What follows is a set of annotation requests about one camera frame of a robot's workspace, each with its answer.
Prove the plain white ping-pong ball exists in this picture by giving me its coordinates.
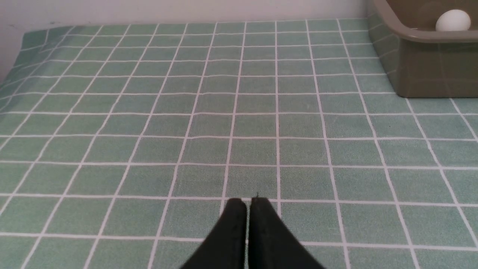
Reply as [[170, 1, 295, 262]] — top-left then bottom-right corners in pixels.
[[435, 10, 471, 32]]

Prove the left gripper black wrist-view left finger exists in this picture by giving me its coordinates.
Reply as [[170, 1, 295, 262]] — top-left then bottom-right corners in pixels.
[[181, 198, 247, 269]]

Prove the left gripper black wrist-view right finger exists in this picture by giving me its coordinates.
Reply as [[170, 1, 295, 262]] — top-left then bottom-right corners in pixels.
[[248, 197, 324, 269]]

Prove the olive green plastic bin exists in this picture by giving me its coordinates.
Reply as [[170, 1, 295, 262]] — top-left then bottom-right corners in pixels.
[[366, 0, 478, 98]]

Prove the green checkered tablecloth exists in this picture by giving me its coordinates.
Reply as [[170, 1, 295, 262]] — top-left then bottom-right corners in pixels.
[[0, 19, 477, 269]]

